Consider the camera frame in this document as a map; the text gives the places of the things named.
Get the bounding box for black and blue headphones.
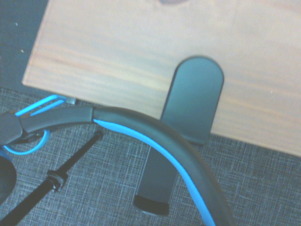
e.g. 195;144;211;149
0;94;235;226

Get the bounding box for black rod with nut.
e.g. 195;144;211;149
0;131;104;226

